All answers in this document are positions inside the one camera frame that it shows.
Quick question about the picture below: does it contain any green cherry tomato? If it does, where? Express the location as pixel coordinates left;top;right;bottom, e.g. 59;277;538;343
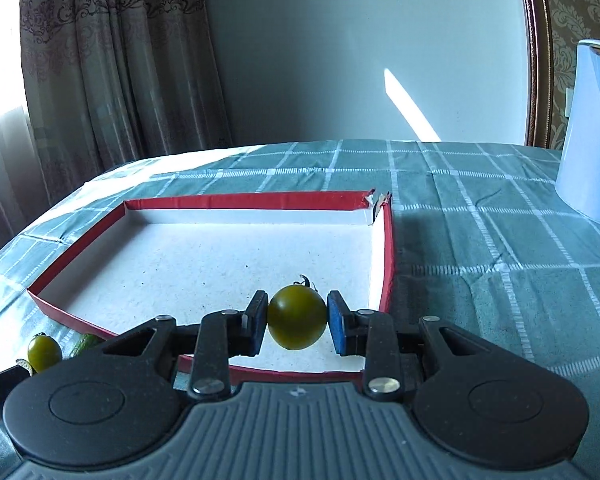
28;333;62;373
268;274;328;351

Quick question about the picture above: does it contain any green cucumber piece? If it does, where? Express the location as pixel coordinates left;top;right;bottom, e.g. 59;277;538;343
70;334;104;359

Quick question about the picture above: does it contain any red cardboard box tray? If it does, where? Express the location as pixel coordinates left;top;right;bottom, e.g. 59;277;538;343
26;190;396;387

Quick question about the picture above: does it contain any teal checked tablecloth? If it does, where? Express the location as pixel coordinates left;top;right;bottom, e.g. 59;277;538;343
0;140;600;479

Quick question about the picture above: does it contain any blue electric kettle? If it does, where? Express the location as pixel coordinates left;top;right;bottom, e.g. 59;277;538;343
555;39;600;224

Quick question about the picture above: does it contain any patterned brown curtain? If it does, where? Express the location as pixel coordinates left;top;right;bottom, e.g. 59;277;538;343
0;0;232;249

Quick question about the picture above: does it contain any brown wooden frame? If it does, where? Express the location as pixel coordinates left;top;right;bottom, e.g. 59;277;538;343
522;0;554;148

